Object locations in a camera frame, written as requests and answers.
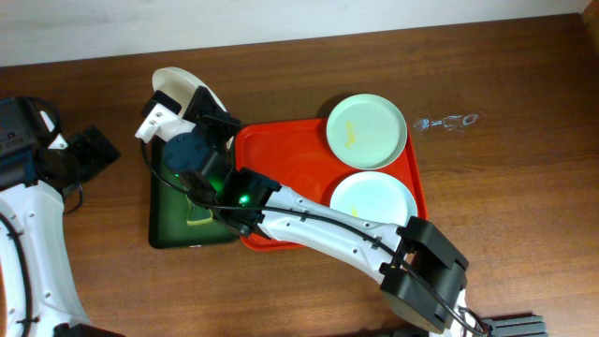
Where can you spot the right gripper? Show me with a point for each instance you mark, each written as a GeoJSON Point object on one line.
{"type": "Point", "coordinates": [211, 120]}

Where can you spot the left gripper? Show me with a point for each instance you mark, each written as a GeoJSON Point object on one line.
{"type": "Point", "coordinates": [94, 146]}

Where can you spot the white plate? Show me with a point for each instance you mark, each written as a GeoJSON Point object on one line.
{"type": "Point", "coordinates": [179, 85]}

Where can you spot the yellow green scrub sponge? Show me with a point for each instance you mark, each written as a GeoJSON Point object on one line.
{"type": "Point", "coordinates": [196, 215]}

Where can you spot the light blue plate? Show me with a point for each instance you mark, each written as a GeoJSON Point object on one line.
{"type": "Point", "coordinates": [374, 196]}

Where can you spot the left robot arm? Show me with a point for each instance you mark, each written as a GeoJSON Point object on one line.
{"type": "Point", "coordinates": [41, 296]}

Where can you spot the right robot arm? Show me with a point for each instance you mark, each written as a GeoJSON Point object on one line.
{"type": "Point", "coordinates": [420, 272]}

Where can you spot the black tray with green water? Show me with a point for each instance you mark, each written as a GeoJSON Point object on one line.
{"type": "Point", "coordinates": [168, 227]}

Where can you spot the red plastic tray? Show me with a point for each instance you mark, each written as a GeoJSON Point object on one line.
{"type": "Point", "coordinates": [296, 154]}

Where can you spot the mint green plate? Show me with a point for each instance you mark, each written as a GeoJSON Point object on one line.
{"type": "Point", "coordinates": [366, 131]}

